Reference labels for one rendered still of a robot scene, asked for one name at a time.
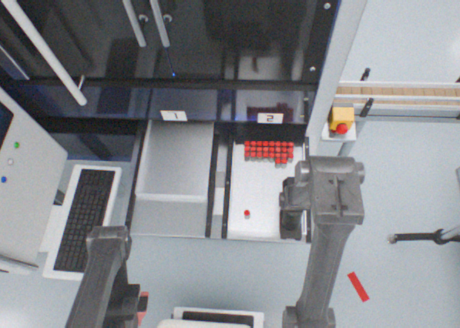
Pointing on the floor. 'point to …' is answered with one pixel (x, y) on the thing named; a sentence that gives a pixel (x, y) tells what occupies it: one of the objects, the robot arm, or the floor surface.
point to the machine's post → (334, 63)
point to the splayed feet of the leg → (426, 238)
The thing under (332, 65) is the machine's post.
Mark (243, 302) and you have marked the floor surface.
